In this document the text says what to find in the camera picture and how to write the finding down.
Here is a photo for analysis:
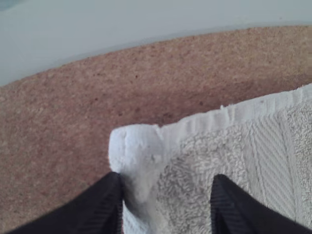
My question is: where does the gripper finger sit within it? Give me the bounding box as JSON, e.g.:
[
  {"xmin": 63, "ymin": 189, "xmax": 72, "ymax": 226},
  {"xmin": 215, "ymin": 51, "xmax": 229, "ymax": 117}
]
[
  {"xmin": 9, "ymin": 171, "xmax": 124, "ymax": 234},
  {"xmin": 210, "ymin": 173, "xmax": 312, "ymax": 234}
]

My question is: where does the pale towel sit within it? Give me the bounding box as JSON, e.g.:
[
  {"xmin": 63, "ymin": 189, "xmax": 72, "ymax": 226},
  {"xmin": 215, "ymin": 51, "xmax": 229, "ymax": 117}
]
[{"xmin": 108, "ymin": 82, "xmax": 312, "ymax": 234}]

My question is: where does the cork mat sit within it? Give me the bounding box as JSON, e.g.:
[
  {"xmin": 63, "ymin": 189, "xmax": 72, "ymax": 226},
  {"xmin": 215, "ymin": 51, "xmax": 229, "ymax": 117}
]
[{"xmin": 0, "ymin": 24, "xmax": 312, "ymax": 234}]

